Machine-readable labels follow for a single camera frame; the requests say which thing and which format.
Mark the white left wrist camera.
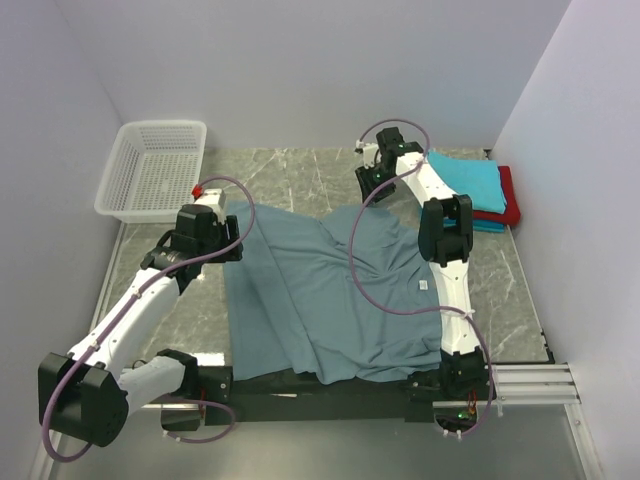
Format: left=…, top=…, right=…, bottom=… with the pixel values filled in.
left=192, top=185, right=227, bottom=224

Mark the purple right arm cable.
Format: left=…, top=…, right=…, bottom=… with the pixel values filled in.
left=348, top=118, right=497, bottom=441

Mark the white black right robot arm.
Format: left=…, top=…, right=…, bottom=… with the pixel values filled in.
left=355, top=127, right=489, bottom=398

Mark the teal folded t-shirt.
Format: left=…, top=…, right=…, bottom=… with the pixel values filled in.
left=473, top=219, right=505, bottom=233

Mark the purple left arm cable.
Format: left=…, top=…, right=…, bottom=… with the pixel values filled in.
left=39, top=175, right=257, bottom=461

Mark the light blue folded t-shirt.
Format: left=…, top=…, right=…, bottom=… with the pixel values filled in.
left=428, top=151, right=505, bottom=213

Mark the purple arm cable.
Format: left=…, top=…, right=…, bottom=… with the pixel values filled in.
left=348, top=118, right=497, bottom=441
left=39, top=175, right=257, bottom=461

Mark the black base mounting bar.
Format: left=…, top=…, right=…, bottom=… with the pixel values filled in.
left=190, top=366, right=495, bottom=423

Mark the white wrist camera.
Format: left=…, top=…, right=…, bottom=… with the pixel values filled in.
left=354, top=140, right=379, bottom=169
left=192, top=185, right=227, bottom=224

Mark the grey-blue t-shirt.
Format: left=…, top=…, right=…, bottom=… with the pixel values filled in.
left=223, top=202, right=441, bottom=384

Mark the white perforated plastic basket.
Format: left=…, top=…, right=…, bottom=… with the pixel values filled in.
left=94, top=120, right=207, bottom=224

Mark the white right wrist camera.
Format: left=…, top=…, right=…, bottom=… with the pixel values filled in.
left=354, top=140, right=379, bottom=169

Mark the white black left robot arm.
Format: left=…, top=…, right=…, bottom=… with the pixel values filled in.
left=37, top=204, right=245, bottom=453

